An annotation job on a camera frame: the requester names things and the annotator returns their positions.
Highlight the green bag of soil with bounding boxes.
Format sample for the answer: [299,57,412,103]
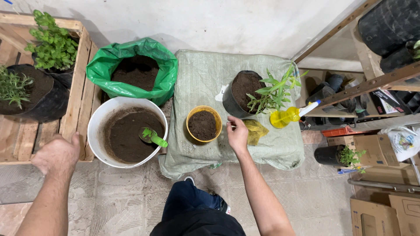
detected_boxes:
[86,37,179,106]

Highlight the person's leg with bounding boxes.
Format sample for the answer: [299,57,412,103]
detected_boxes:
[150,180,247,236]

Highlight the yellow pot with soil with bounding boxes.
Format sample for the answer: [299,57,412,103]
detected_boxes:
[186,105,222,143]

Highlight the person's right hand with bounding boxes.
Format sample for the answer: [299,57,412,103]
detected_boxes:
[226,115,249,154]

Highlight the wooden crate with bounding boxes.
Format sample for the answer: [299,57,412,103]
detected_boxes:
[0,12,99,165]

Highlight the yellow cloth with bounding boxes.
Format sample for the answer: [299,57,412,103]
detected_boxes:
[242,119,270,146]

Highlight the white paper scrap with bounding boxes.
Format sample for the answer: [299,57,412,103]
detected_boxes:
[215,85,229,102]

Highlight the wooden shelf with pots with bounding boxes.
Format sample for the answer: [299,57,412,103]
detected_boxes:
[292,0,420,127]

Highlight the metal bar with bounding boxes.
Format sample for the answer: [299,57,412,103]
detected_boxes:
[348,179,420,193]

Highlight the black bag with spiky herb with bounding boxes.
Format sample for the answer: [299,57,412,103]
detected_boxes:
[0,64,70,123]

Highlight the person's left hand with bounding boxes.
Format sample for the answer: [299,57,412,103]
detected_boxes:
[31,131,81,176]

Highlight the yellow spray bottle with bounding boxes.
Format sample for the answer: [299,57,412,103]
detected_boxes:
[270,100,321,129]

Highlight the orange plastic tray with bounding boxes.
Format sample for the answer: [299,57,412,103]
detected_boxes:
[321,125,365,137]

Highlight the green seedling plant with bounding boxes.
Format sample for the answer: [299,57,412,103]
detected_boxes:
[246,63,309,115]

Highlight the flattened cardboard boxes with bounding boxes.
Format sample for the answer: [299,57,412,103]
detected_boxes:
[350,192,420,236]

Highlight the small black potted plant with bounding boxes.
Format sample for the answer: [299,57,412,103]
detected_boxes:
[314,144,367,174]

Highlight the grey woven sack cover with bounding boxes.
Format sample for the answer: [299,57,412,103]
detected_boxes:
[158,49,306,180]

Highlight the black grow bag with soil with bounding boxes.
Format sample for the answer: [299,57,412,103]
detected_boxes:
[222,70,268,119]

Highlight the black bag with leafy herb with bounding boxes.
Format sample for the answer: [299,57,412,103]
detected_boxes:
[24,9,80,89]

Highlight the brown cardboard box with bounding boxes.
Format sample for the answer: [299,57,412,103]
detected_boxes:
[327,134,411,169]

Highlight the white printed plastic bag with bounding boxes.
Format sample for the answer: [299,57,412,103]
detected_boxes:
[381,126,420,162]

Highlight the white bucket with soil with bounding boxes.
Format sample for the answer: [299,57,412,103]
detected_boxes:
[87,96,168,169]

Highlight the green plastic trowel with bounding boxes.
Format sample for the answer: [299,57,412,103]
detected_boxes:
[139,127,168,148]

